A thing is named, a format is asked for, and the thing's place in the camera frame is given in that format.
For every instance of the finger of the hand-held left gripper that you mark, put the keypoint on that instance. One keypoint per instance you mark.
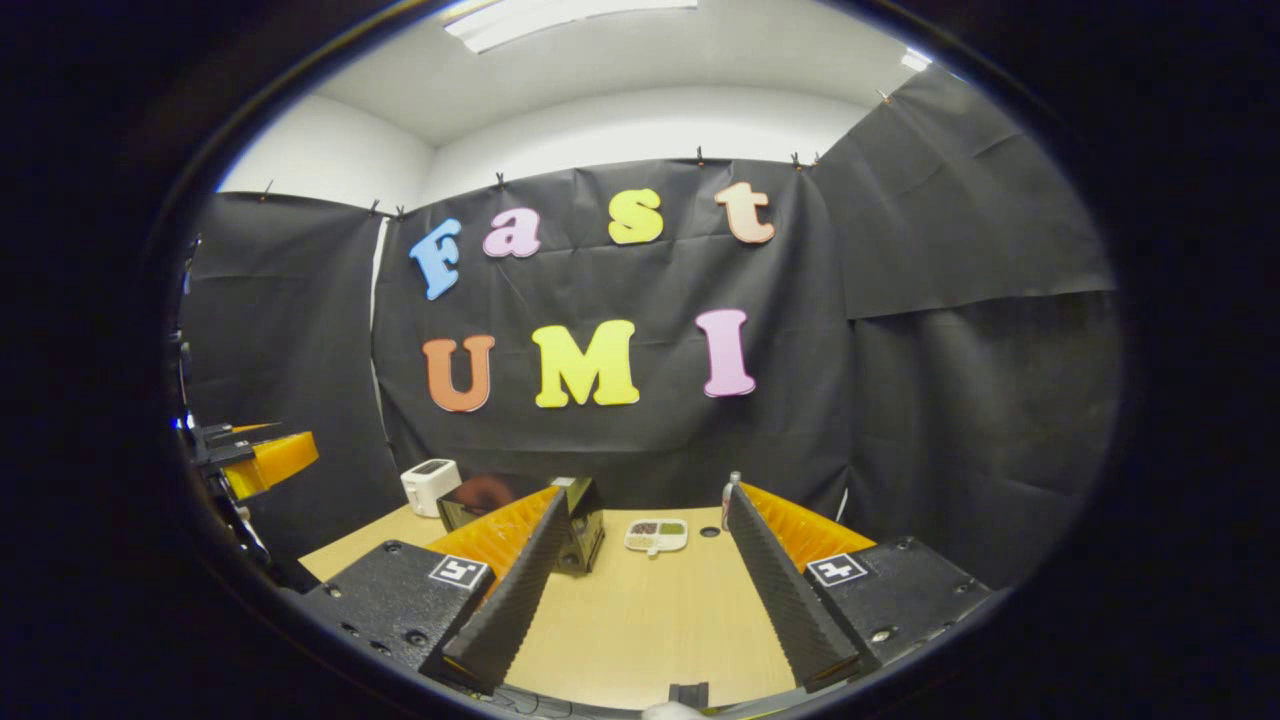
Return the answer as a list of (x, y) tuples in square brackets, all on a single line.
[(235, 432), (275, 455)]

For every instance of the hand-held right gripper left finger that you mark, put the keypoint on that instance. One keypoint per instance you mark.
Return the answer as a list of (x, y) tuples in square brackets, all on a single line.
[(515, 600)]

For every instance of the white toaster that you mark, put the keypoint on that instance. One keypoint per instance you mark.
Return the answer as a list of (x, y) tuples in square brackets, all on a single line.
[(430, 488)]

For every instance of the black table clamp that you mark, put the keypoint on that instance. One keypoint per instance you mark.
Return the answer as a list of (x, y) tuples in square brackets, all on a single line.
[(688, 695)]

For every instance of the silver spray can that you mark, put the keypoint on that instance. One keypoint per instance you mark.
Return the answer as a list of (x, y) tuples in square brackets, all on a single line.
[(732, 480)]

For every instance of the black backdrop cloth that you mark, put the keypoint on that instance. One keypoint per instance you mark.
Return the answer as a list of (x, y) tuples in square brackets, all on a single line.
[(950, 400)]

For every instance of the white divided dish with grains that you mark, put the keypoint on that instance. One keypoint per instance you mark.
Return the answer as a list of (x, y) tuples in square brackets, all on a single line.
[(655, 540)]

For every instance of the ceiling light panel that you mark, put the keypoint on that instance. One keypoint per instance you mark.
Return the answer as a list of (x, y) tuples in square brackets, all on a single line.
[(570, 18), (915, 60)]

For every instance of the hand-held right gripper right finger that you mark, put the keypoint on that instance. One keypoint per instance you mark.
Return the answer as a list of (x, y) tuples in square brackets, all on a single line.
[(780, 600)]

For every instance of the black electric oven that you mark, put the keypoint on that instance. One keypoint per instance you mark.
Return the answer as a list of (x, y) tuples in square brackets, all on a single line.
[(585, 520)]

